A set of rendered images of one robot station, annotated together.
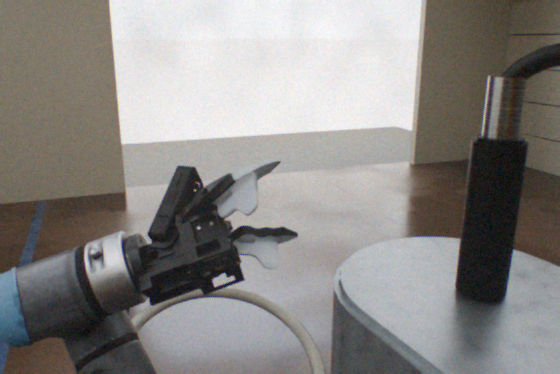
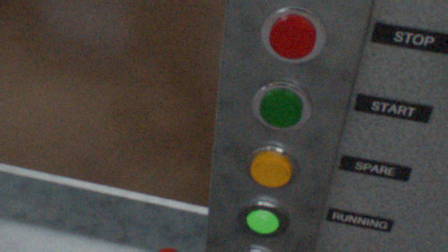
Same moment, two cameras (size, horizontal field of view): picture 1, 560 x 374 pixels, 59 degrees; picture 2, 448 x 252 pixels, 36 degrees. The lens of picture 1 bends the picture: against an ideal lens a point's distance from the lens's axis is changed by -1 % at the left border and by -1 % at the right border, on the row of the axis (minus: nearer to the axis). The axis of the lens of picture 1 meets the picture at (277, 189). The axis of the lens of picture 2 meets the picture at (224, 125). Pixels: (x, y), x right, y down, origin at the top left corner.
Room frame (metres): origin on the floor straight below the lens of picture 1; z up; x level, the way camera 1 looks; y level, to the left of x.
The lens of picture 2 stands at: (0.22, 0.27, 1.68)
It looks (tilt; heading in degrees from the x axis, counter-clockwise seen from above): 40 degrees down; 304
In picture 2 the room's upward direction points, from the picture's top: 6 degrees clockwise
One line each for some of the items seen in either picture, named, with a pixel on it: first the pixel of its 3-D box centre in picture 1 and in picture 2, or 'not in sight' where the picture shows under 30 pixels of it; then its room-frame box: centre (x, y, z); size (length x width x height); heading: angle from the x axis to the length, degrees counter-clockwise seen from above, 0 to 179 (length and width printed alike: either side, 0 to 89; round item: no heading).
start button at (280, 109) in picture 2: not in sight; (281, 108); (0.37, -0.02, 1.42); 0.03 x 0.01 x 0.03; 27
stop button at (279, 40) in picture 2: not in sight; (292, 36); (0.37, -0.02, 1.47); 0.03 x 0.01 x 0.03; 27
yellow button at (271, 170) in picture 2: not in sight; (271, 168); (0.37, -0.02, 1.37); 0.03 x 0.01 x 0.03; 27
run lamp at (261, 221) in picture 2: not in sight; (263, 219); (0.38, -0.02, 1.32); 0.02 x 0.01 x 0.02; 27
